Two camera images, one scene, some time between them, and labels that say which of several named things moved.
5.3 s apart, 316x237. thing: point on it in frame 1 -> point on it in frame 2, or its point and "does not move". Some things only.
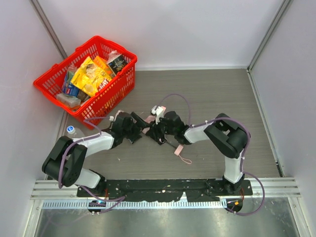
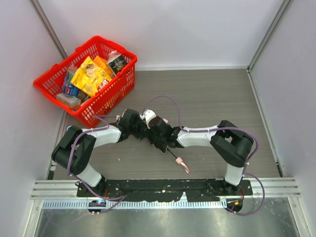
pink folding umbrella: (178, 149) -> (178, 160)
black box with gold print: (118, 63) does not move
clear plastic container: (69, 100) does not move
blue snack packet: (68, 88) does not move
